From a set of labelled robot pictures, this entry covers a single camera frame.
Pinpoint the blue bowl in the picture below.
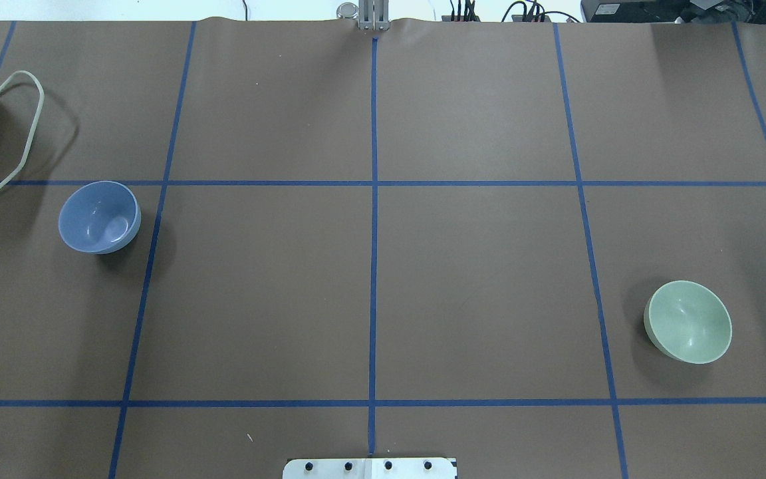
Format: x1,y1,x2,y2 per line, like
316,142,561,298
57,181,142,255

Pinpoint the green bowl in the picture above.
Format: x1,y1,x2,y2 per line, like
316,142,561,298
642,280,733,365

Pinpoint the brown paper table mat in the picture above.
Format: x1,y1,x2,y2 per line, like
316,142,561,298
0,18,766,478

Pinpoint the black power strip with plugs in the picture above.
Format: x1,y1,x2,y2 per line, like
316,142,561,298
431,1,586,23

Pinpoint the black electronics box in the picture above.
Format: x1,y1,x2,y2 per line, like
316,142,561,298
580,1,766,25

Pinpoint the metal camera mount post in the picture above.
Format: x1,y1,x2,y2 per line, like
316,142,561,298
336,0,391,31

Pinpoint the white metal base plate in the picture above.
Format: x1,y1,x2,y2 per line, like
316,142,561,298
282,457,458,478

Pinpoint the beige cable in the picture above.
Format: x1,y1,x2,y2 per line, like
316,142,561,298
0,71,45,218

